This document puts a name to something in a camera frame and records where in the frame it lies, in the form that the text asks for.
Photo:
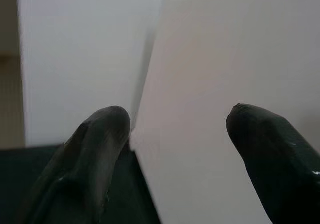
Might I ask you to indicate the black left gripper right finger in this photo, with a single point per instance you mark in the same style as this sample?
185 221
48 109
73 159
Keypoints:
280 164

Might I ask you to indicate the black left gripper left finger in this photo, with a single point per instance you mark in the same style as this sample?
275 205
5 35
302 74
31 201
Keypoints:
82 164

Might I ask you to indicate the white plastic table top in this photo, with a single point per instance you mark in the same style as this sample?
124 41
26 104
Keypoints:
212 58

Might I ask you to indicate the black cloth table cover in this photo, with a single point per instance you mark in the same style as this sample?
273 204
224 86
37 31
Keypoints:
15 171

